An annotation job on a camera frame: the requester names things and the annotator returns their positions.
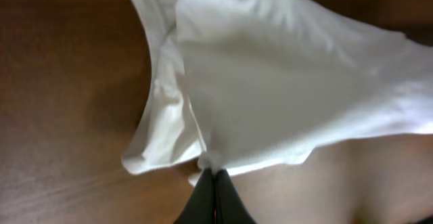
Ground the white robot print t-shirt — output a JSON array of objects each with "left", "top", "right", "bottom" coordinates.
[{"left": 122, "top": 0, "right": 432, "bottom": 175}]

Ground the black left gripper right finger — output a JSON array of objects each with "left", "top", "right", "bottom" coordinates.
[{"left": 215, "top": 170, "right": 256, "bottom": 224}]

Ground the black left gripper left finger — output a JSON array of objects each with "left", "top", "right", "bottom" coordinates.
[{"left": 174, "top": 169, "right": 215, "bottom": 224}]

